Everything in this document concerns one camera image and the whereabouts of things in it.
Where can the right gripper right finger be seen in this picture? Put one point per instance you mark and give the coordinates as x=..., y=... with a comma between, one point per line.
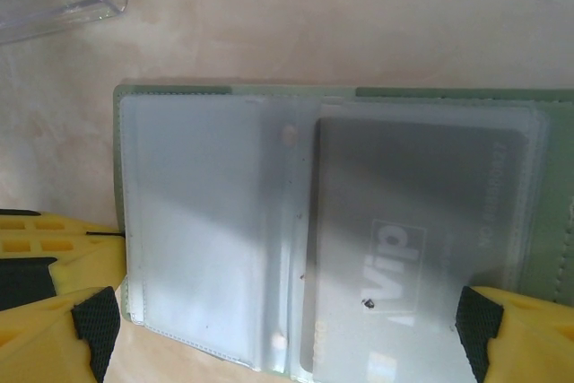
x=529, y=342

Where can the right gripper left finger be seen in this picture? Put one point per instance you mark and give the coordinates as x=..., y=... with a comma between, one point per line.
x=45, y=342

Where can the green leather card holder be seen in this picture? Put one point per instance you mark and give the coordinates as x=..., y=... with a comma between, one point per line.
x=551, y=203

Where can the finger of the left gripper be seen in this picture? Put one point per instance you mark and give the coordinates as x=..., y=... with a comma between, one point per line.
x=85, y=262
x=67, y=227

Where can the black VIP credit card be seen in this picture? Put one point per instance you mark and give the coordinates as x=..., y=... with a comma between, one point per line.
x=381, y=176

